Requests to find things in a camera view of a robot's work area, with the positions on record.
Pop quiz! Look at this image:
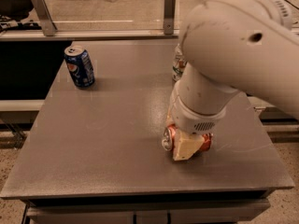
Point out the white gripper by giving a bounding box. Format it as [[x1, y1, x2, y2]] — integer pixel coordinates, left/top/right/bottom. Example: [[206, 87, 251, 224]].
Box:
[[165, 86, 226, 161]]

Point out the crushed red coke can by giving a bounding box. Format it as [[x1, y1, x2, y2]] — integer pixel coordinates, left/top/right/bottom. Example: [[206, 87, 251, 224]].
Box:
[[162, 124, 213, 152]]

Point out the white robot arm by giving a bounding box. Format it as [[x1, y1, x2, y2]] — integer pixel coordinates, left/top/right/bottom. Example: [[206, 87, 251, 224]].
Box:
[[162, 0, 299, 161]]

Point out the white green soda can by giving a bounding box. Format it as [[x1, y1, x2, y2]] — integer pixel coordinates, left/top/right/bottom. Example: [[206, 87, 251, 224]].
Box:
[[172, 44, 187, 81]]

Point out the blue pepsi can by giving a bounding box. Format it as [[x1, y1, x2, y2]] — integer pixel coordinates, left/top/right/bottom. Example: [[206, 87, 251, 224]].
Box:
[[64, 46, 95, 88]]

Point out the grey cabinet under table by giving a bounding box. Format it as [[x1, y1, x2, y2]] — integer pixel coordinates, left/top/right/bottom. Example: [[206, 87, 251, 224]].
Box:
[[22, 199, 270, 224]]

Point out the black chair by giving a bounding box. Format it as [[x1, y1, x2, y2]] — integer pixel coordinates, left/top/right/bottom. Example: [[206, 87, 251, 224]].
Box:
[[0, 0, 41, 32]]

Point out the middle metal bracket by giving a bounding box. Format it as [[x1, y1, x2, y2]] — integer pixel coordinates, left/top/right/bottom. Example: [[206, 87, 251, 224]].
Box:
[[163, 0, 176, 35]]

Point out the metal bracket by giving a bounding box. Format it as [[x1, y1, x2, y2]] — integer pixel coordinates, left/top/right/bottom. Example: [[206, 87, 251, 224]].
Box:
[[163, 0, 176, 35], [31, 0, 57, 36]]

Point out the left metal bracket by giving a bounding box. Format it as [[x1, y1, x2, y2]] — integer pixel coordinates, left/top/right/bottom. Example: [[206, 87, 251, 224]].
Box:
[[31, 0, 57, 36]]

